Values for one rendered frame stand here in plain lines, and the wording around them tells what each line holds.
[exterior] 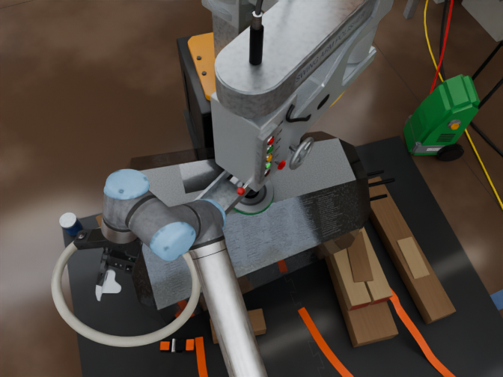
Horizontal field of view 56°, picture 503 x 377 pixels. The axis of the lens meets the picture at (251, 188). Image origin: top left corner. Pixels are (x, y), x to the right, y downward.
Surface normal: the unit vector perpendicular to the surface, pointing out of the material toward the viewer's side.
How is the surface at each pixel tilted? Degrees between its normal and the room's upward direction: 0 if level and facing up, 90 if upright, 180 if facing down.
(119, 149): 0
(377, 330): 0
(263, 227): 45
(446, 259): 0
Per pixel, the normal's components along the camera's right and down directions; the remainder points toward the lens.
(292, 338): 0.02, -0.48
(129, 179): 0.20, -0.75
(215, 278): 0.04, -0.04
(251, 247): 0.23, 0.25
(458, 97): -0.54, -0.39
